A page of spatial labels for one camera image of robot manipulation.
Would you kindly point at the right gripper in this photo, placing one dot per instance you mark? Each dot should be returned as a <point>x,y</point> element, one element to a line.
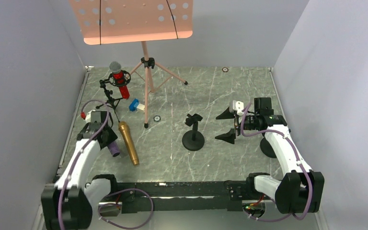
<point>236,126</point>

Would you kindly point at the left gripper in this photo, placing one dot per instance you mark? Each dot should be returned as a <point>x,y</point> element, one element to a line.
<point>108,139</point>

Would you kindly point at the purple glitter microphone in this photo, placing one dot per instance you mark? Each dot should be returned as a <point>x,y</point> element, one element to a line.
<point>114,149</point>

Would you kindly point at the black round-base mic stand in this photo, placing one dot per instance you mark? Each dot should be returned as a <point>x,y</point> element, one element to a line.
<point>193,140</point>

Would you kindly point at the black tripod shock-mount stand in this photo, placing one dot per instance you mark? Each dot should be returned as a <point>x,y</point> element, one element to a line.
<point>111,101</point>

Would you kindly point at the red glitter microphone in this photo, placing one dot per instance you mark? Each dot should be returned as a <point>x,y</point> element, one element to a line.
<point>119,77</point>

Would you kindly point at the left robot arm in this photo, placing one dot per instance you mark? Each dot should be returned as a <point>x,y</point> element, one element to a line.
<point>68,204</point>

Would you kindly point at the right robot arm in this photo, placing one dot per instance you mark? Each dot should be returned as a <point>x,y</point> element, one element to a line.
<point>299,192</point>

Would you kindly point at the pink music stand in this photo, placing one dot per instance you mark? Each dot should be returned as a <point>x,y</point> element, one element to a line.
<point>124,21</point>

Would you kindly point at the gold microphone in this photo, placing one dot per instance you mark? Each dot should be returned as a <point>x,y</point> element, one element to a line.
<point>129,143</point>

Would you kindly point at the blue toy block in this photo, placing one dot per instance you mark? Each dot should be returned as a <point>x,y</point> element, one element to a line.
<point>133,105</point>

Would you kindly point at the cream toy block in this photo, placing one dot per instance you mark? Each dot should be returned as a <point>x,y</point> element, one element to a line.
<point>140,107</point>

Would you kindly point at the blue poker chip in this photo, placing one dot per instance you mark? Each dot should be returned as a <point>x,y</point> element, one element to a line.
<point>157,118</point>

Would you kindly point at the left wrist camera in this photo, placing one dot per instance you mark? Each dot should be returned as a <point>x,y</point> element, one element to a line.
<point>94,116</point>

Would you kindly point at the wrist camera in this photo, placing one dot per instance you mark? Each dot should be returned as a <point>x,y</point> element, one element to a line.
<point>237,107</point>
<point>94,116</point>

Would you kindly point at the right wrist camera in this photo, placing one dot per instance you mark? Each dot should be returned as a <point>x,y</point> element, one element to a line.
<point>237,107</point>

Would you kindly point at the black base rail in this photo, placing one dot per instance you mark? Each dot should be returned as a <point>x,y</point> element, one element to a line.
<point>182,196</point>

